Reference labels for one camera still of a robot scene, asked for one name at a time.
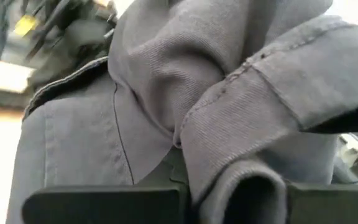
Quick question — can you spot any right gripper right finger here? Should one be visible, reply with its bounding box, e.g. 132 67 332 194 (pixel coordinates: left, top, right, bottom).
286 182 358 224

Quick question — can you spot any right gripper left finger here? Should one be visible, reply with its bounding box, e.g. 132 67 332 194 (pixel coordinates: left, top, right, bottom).
21 183 194 224

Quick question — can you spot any dark grey jacket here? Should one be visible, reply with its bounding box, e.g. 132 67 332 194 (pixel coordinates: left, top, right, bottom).
6 0 358 224

